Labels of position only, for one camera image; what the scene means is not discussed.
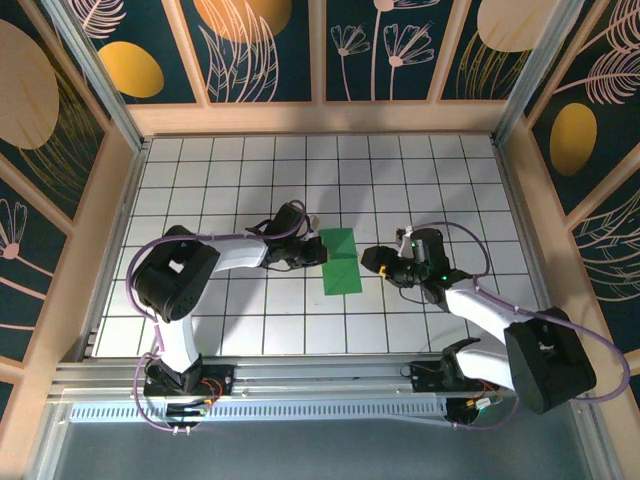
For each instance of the green square paper sheet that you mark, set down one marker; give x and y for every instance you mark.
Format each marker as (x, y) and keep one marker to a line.
(340, 275)

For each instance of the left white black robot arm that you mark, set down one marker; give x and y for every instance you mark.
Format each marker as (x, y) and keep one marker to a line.
(240, 252)

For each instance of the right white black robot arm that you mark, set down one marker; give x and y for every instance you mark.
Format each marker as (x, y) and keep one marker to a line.
(475, 310)

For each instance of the grey metal sheet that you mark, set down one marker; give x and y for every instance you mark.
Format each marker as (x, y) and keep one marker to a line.
(320, 455)

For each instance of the white gridded table mat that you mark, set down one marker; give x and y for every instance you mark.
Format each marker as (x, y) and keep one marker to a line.
(250, 175)

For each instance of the black electronics module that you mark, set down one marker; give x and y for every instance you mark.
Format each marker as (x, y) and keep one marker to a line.
(465, 412)
(185, 411)

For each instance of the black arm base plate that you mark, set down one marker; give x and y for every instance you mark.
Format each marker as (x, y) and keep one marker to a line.
(225, 372)
(425, 380)

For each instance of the aluminium table side rail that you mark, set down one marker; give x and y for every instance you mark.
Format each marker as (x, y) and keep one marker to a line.
(531, 250)
(114, 250)

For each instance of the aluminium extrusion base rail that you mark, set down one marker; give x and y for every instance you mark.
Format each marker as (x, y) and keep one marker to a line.
(320, 380)

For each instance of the aluminium corner post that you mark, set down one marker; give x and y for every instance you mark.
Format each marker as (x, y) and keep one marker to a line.
(532, 75)
(102, 82)

